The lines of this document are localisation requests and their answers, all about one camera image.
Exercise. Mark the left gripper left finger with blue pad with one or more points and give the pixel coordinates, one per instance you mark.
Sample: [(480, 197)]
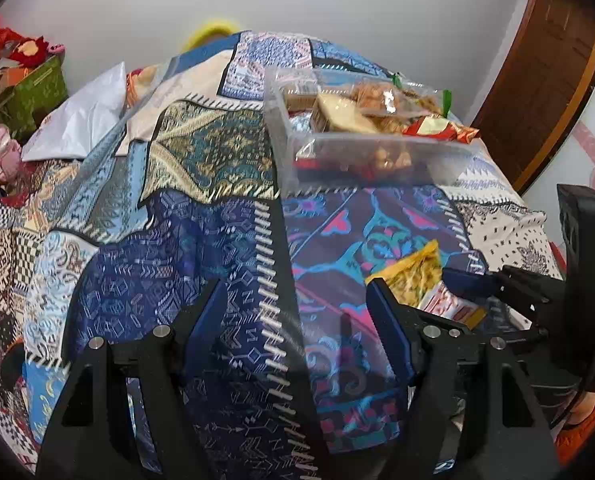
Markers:
[(90, 434)]

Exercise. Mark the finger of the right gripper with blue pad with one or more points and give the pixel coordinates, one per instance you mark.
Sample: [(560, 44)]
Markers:
[(517, 288)]

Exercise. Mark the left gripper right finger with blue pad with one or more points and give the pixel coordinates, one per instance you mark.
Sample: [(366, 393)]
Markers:
[(473, 413)]

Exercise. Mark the yellow white snack packet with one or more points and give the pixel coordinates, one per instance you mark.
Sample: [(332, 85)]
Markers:
[(416, 281)]

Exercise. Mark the red chinese snack packet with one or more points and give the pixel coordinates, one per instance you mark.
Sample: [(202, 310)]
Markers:
[(440, 128)]

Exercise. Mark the red barcode snack packet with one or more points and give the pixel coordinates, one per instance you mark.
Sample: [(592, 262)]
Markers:
[(322, 168)]

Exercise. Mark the clear plastic storage bin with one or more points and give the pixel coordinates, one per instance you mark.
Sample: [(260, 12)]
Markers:
[(398, 159)]

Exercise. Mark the beige cracker block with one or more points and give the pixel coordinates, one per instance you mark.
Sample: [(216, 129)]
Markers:
[(333, 113)]

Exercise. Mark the orange fried snack clear pack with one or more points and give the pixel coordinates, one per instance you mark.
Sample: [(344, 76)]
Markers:
[(378, 98)]

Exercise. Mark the patchwork patterned bedspread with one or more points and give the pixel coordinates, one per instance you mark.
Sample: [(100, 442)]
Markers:
[(182, 190)]

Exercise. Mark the white plastic bag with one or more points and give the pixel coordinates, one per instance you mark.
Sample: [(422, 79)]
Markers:
[(73, 129)]

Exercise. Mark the brown wooden door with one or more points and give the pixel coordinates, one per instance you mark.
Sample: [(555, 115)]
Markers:
[(541, 89)]

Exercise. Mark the pink toy figure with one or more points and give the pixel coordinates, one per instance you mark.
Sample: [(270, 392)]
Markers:
[(10, 155)]

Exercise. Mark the green patterned storage box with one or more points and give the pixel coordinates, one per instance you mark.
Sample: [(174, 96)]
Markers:
[(24, 106)]

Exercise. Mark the yellow foam hoop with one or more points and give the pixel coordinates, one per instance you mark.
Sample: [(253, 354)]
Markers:
[(209, 32)]

